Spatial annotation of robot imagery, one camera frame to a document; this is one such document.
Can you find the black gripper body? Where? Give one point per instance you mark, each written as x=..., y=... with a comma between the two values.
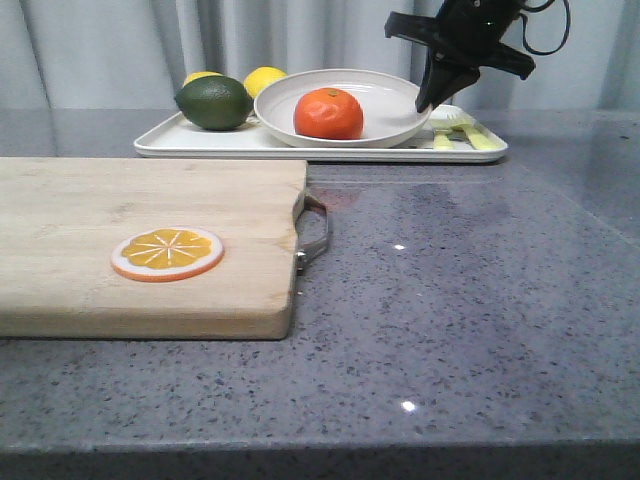
x=464, y=36

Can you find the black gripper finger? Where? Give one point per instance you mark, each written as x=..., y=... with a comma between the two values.
x=457, y=82
x=424, y=98

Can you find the beige round plate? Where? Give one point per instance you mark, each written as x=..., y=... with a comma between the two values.
x=388, y=104

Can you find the orange mandarin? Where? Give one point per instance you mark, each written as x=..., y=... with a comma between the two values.
x=329, y=113

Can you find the white rectangular tray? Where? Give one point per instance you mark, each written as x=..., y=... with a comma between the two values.
x=177, y=137

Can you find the yellow plastic fork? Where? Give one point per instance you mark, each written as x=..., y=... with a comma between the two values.
x=466, y=124

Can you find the yellow lemon right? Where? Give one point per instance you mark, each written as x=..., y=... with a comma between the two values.
x=260, y=78

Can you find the yellow lemon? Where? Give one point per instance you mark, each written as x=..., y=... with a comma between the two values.
x=260, y=78
x=200, y=74

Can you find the green lime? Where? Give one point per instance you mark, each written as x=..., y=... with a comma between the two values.
x=215, y=103

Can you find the yellow lemon left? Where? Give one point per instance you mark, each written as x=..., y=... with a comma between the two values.
x=200, y=74

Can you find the orange slice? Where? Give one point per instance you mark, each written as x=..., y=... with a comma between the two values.
x=167, y=254

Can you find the grey curtain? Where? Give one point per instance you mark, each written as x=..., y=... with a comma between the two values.
x=136, y=54

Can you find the wooden cutting board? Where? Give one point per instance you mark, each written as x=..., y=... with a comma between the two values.
x=61, y=218

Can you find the metal cutting board handle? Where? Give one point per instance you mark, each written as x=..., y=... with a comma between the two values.
x=313, y=228

